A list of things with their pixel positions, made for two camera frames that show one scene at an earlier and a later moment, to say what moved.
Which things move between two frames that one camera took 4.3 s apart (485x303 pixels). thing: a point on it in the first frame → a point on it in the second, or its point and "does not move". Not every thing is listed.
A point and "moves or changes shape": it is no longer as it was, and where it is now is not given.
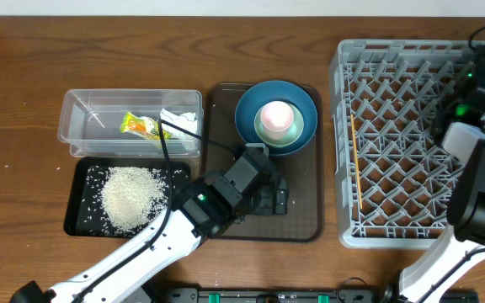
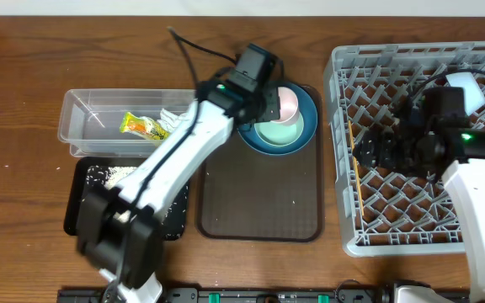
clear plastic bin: [90, 120] does not move
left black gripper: [280, 209] → [274, 110]
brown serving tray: [302, 172] does not move
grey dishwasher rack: [395, 178] does not move
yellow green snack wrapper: [145, 126] does not move
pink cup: [276, 117] moves or changes shape
